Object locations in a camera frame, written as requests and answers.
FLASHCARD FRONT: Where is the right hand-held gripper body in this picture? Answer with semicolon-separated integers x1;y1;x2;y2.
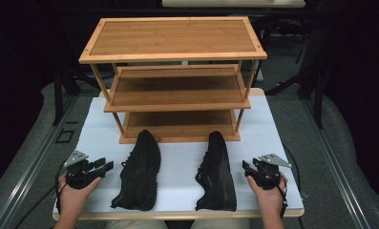
252;153;292;191

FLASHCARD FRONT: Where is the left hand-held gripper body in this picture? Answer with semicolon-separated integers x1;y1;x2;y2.
63;150;106;191

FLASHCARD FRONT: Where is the black sneaker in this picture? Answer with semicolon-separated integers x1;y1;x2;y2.
195;130;238;213
110;129;162;212

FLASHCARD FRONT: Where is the wooden three-tier shoe rack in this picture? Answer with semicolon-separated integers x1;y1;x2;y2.
78;16;268;145

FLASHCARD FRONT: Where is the person's left hand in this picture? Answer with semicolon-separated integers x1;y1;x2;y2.
56;173;102;215

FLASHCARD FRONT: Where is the person's right hand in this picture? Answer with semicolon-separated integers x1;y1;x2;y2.
247;173;288;215

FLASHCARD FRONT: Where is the person's left leg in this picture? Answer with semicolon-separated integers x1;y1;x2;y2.
105;219;168;229

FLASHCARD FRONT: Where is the white table mat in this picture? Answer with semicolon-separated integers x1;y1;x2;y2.
53;94;305;214

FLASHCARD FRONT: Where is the black metal stand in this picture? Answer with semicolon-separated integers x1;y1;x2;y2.
265;60;326;130
52;61;99;127

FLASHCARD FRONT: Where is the small wooden table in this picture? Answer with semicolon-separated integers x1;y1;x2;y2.
52;88;305;221

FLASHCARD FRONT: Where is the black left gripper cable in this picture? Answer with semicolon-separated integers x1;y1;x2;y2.
14;160;68;229

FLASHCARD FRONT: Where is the black floor socket frame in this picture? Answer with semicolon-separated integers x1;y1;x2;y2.
54;128;76;144

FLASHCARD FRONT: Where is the metal floor rail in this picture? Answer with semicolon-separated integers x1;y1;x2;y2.
301;97;373;229
0;94;80;229

